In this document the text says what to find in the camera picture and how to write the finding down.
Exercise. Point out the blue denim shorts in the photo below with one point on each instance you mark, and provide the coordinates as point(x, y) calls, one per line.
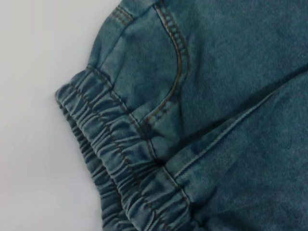
point(204, 120)

